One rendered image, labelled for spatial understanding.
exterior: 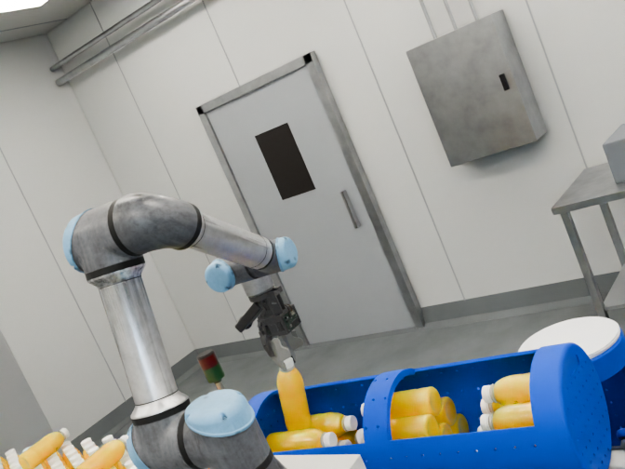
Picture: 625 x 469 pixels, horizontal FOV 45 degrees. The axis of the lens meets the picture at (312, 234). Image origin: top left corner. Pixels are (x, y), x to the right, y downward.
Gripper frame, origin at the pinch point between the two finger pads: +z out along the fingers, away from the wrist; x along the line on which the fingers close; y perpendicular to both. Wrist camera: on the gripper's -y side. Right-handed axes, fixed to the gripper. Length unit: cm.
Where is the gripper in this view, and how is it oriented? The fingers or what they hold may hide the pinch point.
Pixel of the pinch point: (285, 362)
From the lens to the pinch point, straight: 196.7
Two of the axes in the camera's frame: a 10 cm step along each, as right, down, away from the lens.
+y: 7.9, -2.4, -5.7
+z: 3.9, 9.1, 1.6
